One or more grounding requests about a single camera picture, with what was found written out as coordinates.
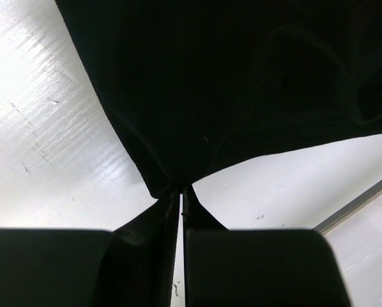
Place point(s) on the black skirt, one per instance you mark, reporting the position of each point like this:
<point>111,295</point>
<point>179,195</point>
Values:
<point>194,87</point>

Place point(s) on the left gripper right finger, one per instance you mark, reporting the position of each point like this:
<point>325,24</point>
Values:
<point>285,267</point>

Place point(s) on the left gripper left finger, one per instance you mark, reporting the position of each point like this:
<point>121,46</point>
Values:
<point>130,266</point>

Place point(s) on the aluminium table edge rail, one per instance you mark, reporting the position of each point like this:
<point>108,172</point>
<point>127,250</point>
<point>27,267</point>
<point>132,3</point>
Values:
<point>349,209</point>

